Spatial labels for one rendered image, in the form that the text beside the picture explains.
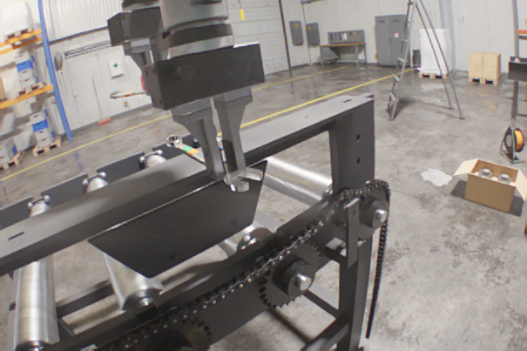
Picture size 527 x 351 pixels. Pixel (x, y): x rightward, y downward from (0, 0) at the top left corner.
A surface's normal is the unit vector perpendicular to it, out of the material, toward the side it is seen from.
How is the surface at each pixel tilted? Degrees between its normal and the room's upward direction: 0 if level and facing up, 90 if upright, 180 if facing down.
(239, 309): 90
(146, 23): 90
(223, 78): 90
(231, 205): 90
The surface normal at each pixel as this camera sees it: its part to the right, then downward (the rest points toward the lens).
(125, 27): 0.83, 0.09
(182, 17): -0.15, 0.40
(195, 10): 0.21, 0.34
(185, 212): 0.61, 0.21
